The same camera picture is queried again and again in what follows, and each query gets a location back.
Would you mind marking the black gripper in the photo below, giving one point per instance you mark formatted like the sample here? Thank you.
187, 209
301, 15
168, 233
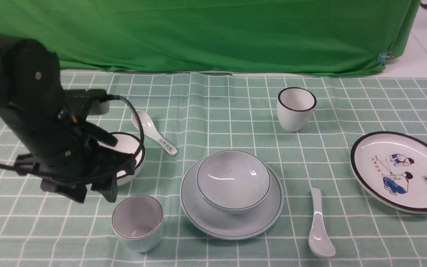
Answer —
63, 146

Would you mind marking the pale green cup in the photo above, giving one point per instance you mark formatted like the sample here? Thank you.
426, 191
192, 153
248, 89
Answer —
138, 222

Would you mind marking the pale green bowl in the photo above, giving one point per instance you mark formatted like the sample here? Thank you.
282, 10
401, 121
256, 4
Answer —
233, 181

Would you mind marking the plain white spoon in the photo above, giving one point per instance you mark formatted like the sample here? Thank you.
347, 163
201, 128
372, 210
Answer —
318, 239

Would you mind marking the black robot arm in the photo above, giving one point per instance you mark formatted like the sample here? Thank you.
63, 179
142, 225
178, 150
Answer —
27, 64

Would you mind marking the black-rimmed white bowl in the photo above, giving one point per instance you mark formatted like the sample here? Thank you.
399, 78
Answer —
127, 143

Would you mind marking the white spoon with label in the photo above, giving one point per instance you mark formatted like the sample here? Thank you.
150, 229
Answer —
150, 130

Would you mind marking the green checkered tablecloth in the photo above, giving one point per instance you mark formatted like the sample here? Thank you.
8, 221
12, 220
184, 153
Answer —
202, 114

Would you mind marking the pale green plate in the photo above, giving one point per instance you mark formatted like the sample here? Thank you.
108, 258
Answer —
226, 226

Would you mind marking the black-rimmed white cup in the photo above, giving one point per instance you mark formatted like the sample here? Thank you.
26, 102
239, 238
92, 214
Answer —
295, 107

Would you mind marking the green backdrop cloth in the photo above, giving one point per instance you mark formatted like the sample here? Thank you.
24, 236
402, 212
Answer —
307, 37

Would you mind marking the black-rimmed illustrated plate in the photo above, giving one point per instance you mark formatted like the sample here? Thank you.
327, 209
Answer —
392, 167

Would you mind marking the blue binder clip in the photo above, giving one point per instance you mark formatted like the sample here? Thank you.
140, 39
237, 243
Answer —
382, 58

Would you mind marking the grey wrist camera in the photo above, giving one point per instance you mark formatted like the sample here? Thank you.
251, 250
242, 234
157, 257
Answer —
86, 102

